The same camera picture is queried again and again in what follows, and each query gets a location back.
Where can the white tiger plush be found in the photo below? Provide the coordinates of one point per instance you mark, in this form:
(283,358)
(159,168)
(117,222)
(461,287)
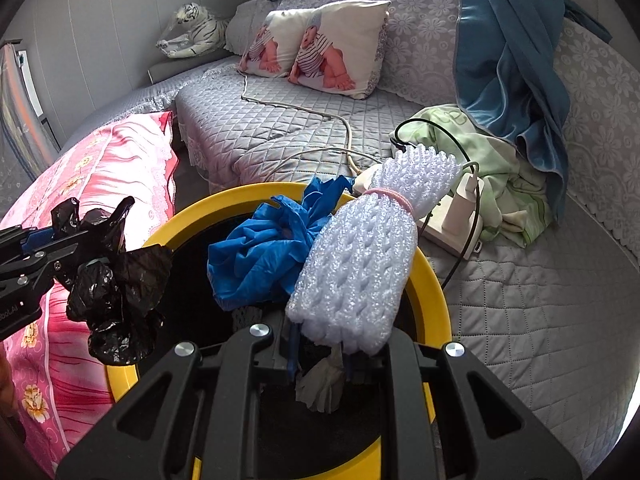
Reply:
(195,32)

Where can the baby print pillow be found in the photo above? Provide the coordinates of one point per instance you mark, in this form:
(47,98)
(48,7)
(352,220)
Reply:
(267,45)
(335,50)

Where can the blue rubber glove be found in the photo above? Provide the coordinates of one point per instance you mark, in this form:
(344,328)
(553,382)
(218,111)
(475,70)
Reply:
(260,255)

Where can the green cloth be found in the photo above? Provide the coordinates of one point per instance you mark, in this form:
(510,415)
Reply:
(500,185)

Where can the white power strip with charger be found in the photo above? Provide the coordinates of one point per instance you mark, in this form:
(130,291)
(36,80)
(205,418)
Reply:
(465,255)

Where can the yellow bin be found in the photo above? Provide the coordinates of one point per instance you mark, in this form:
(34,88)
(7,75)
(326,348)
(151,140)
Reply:
(430,310)

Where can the grey paper scrap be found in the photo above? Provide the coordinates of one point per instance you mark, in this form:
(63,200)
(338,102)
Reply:
(320,385)

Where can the white charger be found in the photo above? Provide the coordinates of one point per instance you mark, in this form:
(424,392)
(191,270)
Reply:
(462,205)

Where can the grey quilted sofa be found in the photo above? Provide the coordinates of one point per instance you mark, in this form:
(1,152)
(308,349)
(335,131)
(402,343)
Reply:
(525,310)

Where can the grey quilted daybed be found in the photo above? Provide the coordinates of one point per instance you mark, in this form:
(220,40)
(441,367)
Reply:
(125,105)

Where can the pink floral blanket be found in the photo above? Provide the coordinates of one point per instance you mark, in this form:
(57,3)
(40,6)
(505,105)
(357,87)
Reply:
(75,185)

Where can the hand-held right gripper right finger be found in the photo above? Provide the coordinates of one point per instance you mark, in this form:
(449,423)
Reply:
(400,365)

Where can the white foam net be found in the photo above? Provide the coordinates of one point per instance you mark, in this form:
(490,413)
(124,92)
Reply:
(355,270)

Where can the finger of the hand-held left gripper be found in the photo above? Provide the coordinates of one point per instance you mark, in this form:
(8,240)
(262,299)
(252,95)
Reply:
(45,265)
(40,237)

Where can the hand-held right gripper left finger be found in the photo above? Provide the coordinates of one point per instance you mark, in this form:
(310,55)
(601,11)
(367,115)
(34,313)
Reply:
(293,355)

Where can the large black plastic bag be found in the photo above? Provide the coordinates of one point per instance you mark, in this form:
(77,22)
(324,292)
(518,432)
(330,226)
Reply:
(115,300)

